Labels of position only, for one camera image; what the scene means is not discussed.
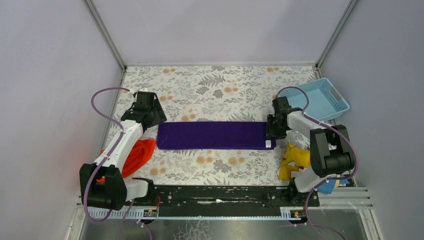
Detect yellow blue Pokemon towel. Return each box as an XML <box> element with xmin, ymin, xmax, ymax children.
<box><xmin>276</xmin><ymin>143</ymin><xmax>350</xmax><ymax>194</ymax></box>

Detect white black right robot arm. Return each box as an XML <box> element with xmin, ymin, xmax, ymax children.
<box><xmin>266</xmin><ymin>97</ymin><xmax>356</xmax><ymax>194</ymax></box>

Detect purple towel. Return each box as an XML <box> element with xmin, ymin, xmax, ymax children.
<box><xmin>156</xmin><ymin>121</ymin><xmax>277</xmax><ymax>150</ymax></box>

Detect orange towel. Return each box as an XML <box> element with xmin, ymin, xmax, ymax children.
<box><xmin>96</xmin><ymin>138</ymin><xmax>157</xmax><ymax>184</ymax></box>

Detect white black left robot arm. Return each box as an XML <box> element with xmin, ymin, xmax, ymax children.
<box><xmin>79</xmin><ymin>89</ymin><xmax>167</xmax><ymax>210</ymax></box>

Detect light blue plastic basket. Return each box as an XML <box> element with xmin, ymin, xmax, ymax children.
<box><xmin>278</xmin><ymin>78</ymin><xmax>350</xmax><ymax>121</ymax></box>

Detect white slotted cable duct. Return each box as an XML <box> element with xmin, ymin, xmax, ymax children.
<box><xmin>86</xmin><ymin>207</ymin><xmax>302</xmax><ymax>221</ymax></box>

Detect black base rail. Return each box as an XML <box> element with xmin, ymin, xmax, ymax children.
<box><xmin>134</xmin><ymin>185</ymin><xmax>320</xmax><ymax>211</ymax></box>

